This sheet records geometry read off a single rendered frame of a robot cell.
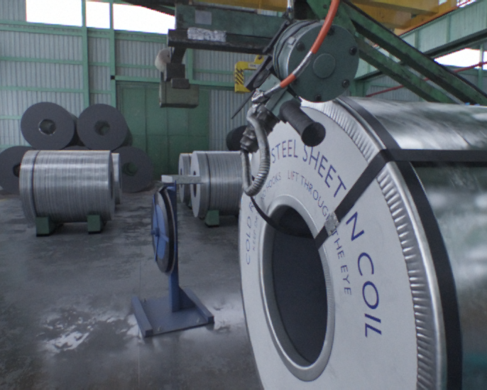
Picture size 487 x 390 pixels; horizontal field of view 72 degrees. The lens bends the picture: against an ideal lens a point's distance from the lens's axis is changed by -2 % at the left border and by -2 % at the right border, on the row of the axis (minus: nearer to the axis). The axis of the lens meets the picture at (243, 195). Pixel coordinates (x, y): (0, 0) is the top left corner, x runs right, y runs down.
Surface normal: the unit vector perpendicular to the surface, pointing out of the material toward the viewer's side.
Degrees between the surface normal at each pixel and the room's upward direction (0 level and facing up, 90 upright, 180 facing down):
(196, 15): 90
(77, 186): 86
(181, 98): 92
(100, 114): 90
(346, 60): 115
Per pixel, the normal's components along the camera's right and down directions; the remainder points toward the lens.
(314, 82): 0.19, 0.51
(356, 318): -0.96, 0.03
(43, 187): 0.29, 0.03
